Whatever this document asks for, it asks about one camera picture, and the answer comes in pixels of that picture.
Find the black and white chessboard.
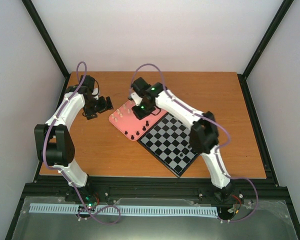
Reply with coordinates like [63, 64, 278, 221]
[137, 113, 199, 178]

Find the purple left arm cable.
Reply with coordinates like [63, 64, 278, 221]
[41, 61, 121, 225]

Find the light blue cable duct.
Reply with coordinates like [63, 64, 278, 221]
[28, 203, 218, 218]

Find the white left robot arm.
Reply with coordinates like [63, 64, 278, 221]
[34, 75, 113, 202]

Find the black aluminium frame base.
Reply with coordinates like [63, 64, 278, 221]
[21, 175, 292, 207]

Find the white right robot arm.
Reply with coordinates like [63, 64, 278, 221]
[129, 77, 234, 203]

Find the pink plastic tray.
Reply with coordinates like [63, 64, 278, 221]
[108, 100, 167, 141]

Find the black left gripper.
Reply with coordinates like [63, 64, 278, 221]
[84, 96, 114, 120]

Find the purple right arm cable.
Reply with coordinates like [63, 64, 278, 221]
[130, 63, 259, 224]

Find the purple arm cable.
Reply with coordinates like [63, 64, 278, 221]
[41, 61, 121, 225]
[130, 63, 259, 224]

